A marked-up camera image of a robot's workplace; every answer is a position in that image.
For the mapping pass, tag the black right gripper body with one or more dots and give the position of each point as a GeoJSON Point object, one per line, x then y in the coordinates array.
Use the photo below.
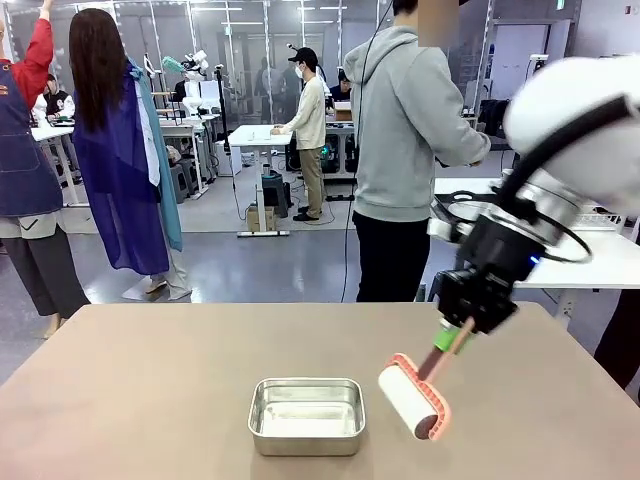
{"type": "Point", "coordinates": [500, 250]}

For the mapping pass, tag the black green-padded right gripper finger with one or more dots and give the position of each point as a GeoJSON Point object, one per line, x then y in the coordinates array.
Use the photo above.
{"type": "Point", "coordinates": [492, 310]}
{"type": "Point", "coordinates": [457, 300]}

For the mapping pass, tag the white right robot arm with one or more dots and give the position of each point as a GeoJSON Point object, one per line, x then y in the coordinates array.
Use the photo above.
{"type": "Point", "coordinates": [575, 115]}

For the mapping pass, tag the large white work table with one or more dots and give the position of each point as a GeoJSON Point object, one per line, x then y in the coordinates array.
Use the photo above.
{"type": "Point", "coordinates": [600, 265]}

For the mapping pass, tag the white keyboard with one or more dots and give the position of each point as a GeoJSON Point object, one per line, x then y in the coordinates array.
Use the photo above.
{"type": "Point", "coordinates": [600, 221]}

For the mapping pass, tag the black monitor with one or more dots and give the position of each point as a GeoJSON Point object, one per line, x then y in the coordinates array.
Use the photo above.
{"type": "Point", "coordinates": [494, 122]}

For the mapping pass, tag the person in black trousers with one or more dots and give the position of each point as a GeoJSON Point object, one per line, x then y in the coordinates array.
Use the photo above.
{"type": "Point", "coordinates": [620, 340]}

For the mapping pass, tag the person in grey hoodie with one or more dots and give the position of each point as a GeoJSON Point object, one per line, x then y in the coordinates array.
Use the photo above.
{"type": "Point", "coordinates": [400, 125]}

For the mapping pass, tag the rectangular stainless steel tray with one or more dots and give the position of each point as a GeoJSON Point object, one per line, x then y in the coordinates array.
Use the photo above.
{"type": "Point", "coordinates": [305, 442]}

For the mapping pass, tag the dark grey stacked stools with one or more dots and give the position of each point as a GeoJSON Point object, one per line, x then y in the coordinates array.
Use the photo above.
{"type": "Point", "coordinates": [275, 192]}

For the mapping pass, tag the cardboard box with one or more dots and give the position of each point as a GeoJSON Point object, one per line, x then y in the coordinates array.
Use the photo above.
{"type": "Point", "coordinates": [260, 219]}

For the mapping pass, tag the seated person in dark clothes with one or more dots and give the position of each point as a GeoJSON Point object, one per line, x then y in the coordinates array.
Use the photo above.
{"type": "Point", "coordinates": [341, 90]}

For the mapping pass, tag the man in beige sweater and black cap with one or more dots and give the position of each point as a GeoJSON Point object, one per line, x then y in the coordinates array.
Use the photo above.
{"type": "Point", "coordinates": [311, 120]}

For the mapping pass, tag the white standing desk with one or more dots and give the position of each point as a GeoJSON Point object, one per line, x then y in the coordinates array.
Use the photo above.
{"type": "Point", "coordinates": [255, 134]}

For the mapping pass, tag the grey plastic stools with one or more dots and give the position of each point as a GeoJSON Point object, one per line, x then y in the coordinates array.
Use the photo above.
{"type": "Point", "coordinates": [184, 180]}

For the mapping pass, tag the white lab bench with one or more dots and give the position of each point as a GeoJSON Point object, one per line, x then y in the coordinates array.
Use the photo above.
{"type": "Point", "coordinates": [187, 127]}

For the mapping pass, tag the white humanoid robot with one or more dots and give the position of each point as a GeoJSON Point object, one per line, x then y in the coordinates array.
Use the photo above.
{"type": "Point", "coordinates": [195, 85]}

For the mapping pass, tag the long-haired person in blue cape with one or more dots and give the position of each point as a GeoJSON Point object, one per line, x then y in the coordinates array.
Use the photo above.
{"type": "Point", "coordinates": [120, 175]}

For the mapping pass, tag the white table with metal legs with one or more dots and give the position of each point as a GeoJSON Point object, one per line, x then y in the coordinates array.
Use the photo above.
{"type": "Point", "coordinates": [50, 134]}

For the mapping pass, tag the seated person in varsity jacket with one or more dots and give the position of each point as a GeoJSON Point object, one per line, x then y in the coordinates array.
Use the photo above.
{"type": "Point", "coordinates": [57, 102]}

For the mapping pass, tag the person in red top and denim apron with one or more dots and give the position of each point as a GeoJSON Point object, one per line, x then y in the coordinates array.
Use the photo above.
{"type": "Point", "coordinates": [25, 165]}

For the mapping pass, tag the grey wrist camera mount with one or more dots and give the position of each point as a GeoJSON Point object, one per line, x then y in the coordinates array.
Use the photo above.
{"type": "Point", "coordinates": [445, 229]}

